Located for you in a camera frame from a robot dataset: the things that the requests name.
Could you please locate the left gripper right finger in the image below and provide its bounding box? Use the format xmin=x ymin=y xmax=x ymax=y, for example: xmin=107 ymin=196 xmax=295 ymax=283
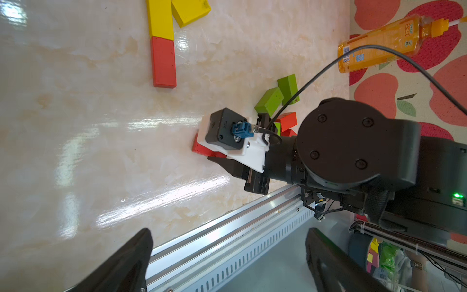
xmin=305 ymin=228 xmax=388 ymax=292

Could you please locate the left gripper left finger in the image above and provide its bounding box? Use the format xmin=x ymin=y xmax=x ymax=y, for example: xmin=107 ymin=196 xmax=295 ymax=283
xmin=69 ymin=228 xmax=153 ymax=292

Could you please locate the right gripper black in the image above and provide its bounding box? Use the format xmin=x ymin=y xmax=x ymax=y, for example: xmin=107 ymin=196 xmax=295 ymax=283
xmin=207 ymin=113 xmax=271 ymax=195

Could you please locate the green block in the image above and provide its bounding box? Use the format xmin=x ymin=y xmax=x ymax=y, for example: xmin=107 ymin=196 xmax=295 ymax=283
xmin=277 ymin=74 xmax=298 ymax=105
xmin=274 ymin=122 xmax=282 ymax=136
xmin=254 ymin=87 xmax=284 ymax=118

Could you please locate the red block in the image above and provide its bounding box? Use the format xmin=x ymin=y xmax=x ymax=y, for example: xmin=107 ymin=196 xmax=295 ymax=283
xmin=151 ymin=36 xmax=177 ymax=88
xmin=280 ymin=129 xmax=297 ymax=137
xmin=192 ymin=135 xmax=227 ymax=158
xmin=275 ymin=112 xmax=298 ymax=131

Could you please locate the yellow block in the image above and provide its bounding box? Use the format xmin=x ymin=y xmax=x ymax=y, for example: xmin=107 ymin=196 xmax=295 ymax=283
xmin=171 ymin=0 xmax=211 ymax=28
xmin=147 ymin=0 xmax=174 ymax=41

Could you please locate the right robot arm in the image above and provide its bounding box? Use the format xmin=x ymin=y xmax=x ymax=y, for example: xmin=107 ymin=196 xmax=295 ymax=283
xmin=212 ymin=97 xmax=467 ymax=240

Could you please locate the orange soap dispenser bottle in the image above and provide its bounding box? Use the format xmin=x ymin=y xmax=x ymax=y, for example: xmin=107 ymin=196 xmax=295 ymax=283
xmin=338 ymin=14 xmax=467 ymax=73

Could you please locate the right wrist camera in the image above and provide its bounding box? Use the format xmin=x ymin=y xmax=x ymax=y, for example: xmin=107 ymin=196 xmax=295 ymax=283
xmin=197 ymin=108 xmax=269 ymax=173

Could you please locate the aluminium front rail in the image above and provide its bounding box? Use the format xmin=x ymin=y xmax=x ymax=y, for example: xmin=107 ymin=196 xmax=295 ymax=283
xmin=146 ymin=186 xmax=313 ymax=292

